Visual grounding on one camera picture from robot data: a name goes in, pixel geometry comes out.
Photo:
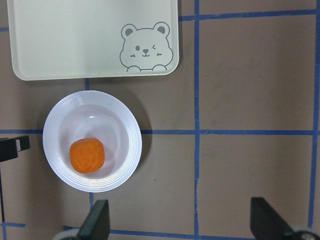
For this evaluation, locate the white ridged plate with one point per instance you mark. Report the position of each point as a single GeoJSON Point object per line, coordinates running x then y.
{"type": "Point", "coordinates": [93, 114]}

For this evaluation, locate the cream tray with bear print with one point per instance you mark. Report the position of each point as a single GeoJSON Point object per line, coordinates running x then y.
{"type": "Point", "coordinates": [75, 39]}

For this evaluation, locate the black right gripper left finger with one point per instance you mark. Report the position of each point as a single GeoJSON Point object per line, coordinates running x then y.
{"type": "Point", "coordinates": [97, 224]}

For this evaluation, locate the orange fruit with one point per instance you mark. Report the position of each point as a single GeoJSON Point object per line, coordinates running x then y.
{"type": "Point", "coordinates": [87, 155]}

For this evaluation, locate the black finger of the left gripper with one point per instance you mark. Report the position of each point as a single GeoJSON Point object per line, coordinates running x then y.
{"type": "Point", "coordinates": [9, 147]}

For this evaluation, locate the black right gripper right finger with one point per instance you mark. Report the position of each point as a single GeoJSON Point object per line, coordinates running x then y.
{"type": "Point", "coordinates": [266, 223]}

